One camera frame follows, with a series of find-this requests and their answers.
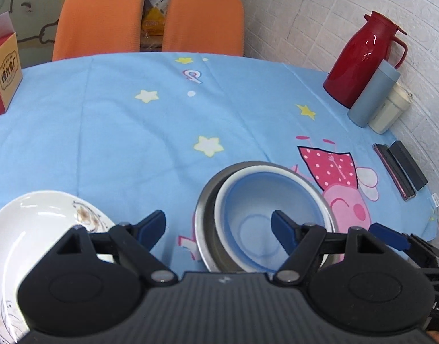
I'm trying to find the white ceramic bowl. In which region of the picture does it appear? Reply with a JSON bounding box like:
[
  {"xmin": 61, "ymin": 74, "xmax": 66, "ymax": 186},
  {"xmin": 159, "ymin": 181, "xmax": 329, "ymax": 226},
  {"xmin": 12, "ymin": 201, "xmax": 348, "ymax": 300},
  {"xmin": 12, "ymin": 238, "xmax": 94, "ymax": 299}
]
[{"xmin": 213, "ymin": 167, "xmax": 330, "ymax": 273}]

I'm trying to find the stainless steel bowl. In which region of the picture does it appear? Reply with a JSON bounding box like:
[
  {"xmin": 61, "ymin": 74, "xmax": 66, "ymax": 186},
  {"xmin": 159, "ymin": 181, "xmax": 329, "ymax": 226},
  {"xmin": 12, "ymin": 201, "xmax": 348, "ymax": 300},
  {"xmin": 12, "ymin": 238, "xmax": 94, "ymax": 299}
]
[{"xmin": 193, "ymin": 162, "xmax": 338, "ymax": 274}]

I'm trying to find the white floral plate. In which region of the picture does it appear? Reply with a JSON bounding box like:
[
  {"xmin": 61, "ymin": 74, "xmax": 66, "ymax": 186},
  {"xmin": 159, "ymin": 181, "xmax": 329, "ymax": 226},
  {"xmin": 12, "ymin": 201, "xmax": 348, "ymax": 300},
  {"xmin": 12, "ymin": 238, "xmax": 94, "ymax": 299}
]
[{"xmin": 0, "ymin": 190, "xmax": 114, "ymax": 343}]

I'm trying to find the black rectangular box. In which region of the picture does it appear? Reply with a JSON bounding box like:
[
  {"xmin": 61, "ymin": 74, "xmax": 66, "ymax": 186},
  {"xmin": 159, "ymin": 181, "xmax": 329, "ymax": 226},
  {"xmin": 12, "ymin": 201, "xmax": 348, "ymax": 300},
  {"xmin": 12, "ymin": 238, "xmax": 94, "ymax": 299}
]
[{"xmin": 388, "ymin": 140, "xmax": 428, "ymax": 191}]

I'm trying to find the blue cartoon tablecloth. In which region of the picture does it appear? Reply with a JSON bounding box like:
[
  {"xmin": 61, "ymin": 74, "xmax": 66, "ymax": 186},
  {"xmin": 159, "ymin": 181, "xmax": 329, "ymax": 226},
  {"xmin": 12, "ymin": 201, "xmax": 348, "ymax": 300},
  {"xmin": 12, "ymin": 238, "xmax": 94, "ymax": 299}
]
[{"xmin": 0, "ymin": 53, "xmax": 437, "ymax": 272}]

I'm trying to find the grey blue tumbler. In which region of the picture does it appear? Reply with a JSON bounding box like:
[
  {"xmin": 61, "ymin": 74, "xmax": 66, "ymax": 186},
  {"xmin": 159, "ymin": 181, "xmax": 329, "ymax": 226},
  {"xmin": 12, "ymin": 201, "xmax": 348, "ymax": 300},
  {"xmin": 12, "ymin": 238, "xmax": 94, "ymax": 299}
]
[{"xmin": 347, "ymin": 60, "xmax": 400, "ymax": 127}]

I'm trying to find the cream white cup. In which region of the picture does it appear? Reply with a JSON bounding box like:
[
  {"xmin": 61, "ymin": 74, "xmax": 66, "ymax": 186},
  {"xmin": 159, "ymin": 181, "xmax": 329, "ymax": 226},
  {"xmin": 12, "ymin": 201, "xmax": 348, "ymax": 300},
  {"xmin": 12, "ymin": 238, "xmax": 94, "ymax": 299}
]
[{"xmin": 368, "ymin": 83, "xmax": 413, "ymax": 134}]

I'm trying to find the red thermos jug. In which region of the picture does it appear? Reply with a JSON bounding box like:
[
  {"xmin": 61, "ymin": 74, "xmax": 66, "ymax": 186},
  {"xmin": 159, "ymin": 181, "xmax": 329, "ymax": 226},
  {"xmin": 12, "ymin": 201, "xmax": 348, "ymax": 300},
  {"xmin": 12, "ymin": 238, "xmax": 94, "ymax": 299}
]
[{"xmin": 323, "ymin": 11, "xmax": 408, "ymax": 109}]

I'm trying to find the red cracker box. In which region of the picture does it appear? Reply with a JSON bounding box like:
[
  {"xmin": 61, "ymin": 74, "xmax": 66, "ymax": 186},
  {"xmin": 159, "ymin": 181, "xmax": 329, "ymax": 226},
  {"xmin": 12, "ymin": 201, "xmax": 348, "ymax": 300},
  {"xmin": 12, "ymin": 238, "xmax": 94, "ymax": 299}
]
[{"xmin": 0, "ymin": 12, "xmax": 23, "ymax": 115}]

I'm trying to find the left orange chair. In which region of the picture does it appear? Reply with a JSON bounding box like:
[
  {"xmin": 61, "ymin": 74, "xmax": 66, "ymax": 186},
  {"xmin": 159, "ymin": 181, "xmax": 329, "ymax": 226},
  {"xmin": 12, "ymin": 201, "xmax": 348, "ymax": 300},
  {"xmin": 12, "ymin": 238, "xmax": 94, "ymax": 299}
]
[{"xmin": 52, "ymin": 0, "xmax": 143, "ymax": 61}]

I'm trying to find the orange chair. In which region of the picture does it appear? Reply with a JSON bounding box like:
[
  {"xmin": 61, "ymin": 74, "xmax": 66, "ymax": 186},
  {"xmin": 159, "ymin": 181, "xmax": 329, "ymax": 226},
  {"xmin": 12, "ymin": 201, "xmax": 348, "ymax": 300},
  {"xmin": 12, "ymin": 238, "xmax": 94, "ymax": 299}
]
[
  {"xmin": 162, "ymin": 0, "xmax": 244, "ymax": 57},
  {"xmin": 52, "ymin": 0, "xmax": 143, "ymax": 61}
]

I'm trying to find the right orange chair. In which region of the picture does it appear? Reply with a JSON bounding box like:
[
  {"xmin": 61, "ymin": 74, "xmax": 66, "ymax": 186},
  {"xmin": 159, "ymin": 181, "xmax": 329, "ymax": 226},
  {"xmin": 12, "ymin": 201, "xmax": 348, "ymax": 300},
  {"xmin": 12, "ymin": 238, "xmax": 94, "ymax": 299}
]
[{"xmin": 162, "ymin": 0, "xmax": 244, "ymax": 57}]

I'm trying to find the yellow snack bag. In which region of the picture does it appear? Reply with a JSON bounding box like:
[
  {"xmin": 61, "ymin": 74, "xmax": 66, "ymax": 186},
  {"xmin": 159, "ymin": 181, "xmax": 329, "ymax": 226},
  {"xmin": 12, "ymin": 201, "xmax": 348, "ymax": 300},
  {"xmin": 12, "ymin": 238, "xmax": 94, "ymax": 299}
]
[{"xmin": 142, "ymin": 0, "xmax": 170, "ymax": 36}]

